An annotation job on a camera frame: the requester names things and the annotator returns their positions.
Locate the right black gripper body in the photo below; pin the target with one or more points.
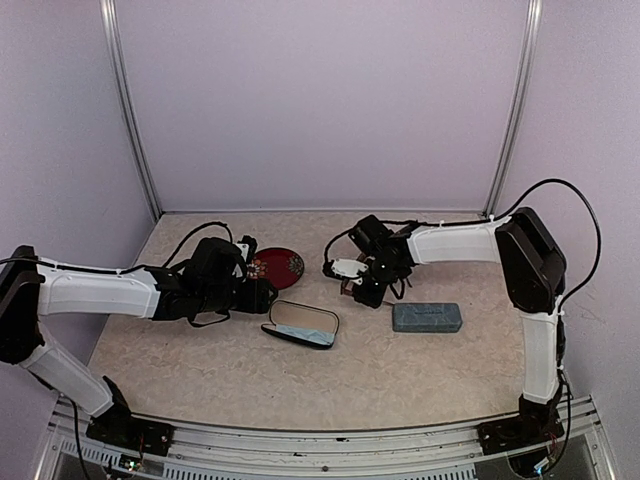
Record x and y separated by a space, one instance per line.
375 295

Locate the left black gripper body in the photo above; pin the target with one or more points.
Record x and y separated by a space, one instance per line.
254 301

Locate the brown frame sunglasses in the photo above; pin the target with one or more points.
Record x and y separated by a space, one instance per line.
346 285

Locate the grey green glasses case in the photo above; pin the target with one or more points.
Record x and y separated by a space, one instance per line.
431 318

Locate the black hard glasses case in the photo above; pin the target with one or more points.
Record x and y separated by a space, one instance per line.
299 315

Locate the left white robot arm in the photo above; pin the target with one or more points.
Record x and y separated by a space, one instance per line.
215 279

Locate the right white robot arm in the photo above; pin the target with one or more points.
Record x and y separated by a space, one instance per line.
533 268

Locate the red floral round case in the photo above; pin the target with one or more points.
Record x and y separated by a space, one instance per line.
282 267

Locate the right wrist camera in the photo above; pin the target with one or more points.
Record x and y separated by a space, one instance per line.
345 269

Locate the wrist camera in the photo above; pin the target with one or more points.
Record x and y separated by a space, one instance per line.
248 247
345 269

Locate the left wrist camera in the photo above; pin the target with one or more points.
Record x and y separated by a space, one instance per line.
248 247

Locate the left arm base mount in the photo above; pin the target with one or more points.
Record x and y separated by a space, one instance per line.
117 426

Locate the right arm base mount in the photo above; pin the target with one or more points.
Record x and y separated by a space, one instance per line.
533 424

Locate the front aluminium rail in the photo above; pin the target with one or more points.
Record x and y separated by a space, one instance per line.
207 451

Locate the left aluminium frame post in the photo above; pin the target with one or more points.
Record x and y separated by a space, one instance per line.
108 10

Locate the aluminium frame post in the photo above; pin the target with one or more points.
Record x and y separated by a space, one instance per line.
517 105
108 10

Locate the right aluminium frame post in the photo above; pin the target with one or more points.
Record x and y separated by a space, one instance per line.
517 105

